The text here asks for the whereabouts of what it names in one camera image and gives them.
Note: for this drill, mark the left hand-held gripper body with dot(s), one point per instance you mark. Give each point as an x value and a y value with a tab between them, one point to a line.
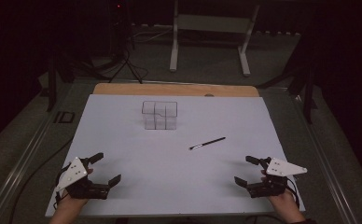
73	174

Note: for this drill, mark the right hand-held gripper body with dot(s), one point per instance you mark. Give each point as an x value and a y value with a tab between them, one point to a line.
281	169

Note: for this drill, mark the person's left hand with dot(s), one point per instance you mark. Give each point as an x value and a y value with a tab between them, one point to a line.
72	202

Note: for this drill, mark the person's right hand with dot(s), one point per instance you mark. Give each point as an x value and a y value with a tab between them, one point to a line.
283	202

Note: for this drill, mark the black pen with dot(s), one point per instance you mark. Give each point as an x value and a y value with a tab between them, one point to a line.
207	143

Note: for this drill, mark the white table mat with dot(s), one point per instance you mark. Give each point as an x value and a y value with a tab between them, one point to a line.
169	174

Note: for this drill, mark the clear plastic organizer box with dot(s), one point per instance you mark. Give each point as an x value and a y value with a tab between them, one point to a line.
160	115

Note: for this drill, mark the black tripod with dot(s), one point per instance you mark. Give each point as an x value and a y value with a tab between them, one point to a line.
127	62

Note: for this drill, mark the white metal stand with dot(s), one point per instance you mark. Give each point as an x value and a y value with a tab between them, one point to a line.
213	23

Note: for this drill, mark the metal floor rail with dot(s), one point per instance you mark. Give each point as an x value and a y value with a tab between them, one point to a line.
20	168
325	161

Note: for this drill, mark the black rectangular frame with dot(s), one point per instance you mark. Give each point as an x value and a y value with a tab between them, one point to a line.
64	117

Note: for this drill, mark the black stand post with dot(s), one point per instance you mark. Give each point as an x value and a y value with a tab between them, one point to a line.
309	96

